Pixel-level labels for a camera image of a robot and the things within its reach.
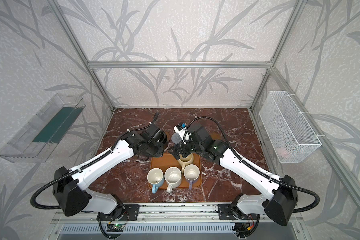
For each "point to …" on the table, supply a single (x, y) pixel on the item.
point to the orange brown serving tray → (167, 161)
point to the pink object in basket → (281, 152)
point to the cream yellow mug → (185, 161)
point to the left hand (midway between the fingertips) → (163, 148)
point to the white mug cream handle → (173, 176)
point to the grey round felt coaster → (175, 138)
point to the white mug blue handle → (155, 177)
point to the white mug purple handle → (191, 173)
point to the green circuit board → (115, 227)
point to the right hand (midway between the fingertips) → (175, 140)
